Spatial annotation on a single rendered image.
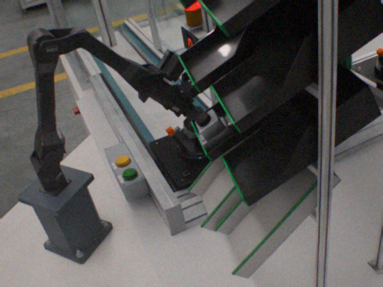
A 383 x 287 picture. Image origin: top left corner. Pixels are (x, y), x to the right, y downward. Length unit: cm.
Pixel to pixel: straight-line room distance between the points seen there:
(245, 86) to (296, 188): 25
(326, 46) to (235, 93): 20
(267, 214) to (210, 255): 27
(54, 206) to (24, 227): 32
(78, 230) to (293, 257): 55
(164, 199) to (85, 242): 24
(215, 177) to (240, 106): 39
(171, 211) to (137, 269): 17
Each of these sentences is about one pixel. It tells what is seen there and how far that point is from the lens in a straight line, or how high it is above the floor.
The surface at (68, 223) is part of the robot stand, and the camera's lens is 118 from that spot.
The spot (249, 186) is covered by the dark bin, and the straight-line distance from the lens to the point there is 83.
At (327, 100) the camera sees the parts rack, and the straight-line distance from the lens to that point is 69.
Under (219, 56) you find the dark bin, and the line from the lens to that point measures 87.
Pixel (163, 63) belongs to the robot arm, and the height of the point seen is 127.
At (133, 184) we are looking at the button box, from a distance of 127.
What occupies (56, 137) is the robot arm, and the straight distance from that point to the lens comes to 109.
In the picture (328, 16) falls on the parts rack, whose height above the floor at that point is 152.
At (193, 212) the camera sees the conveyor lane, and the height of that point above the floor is 91.
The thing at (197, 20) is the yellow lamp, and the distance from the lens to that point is 133.
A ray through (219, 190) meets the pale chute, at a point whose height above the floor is 103.
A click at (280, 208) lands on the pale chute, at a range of 93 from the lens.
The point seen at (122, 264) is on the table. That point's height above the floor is 86.
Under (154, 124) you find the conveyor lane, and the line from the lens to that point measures 155.
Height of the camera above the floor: 176
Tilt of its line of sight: 36 degrees down
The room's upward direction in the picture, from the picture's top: 11 degrees counter-clockwise
